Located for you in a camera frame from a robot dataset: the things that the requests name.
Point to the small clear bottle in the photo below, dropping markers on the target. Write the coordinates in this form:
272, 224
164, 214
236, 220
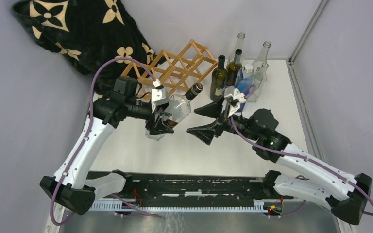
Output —
259, 81

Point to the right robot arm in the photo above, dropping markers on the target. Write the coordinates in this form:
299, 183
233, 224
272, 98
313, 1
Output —
345, 195

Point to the blue glass bottle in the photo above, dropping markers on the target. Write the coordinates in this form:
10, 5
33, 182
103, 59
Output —
245, 80

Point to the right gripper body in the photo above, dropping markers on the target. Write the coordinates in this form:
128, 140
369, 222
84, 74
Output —
226, 124

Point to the white cable duct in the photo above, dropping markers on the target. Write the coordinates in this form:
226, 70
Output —
118, 206

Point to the black floral blanket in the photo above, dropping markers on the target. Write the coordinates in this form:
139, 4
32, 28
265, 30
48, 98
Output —
88, 33

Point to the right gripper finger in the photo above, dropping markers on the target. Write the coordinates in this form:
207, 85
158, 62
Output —
205, 133
211, 110

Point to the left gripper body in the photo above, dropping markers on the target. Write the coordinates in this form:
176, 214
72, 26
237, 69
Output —
150, 123

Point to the wooden wine rack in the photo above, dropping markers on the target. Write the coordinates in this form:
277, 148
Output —
176, 72

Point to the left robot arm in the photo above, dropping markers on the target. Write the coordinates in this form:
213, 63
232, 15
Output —
69, 185

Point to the clear bottle with black label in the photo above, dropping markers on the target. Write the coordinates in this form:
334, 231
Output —
239, 45

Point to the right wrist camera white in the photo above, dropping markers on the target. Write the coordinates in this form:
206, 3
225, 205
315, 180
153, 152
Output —
235, 99

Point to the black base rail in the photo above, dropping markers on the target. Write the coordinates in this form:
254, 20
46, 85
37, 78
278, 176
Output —
174, 190

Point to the dark green wine bottle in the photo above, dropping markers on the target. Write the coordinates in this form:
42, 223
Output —
233, 68

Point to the tall clear glass bottle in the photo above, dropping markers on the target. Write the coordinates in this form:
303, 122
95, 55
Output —
262, 57

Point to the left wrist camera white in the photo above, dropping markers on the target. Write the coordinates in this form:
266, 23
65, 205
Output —
159, 99

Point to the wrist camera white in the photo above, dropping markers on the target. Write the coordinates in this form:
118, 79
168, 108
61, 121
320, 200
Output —
159, 99
235, 99

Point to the dark wine bottle red label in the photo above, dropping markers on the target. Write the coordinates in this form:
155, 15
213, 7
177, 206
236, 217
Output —
218, 79

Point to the aluminium frame profile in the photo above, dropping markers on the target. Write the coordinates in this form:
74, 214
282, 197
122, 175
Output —
296, 79

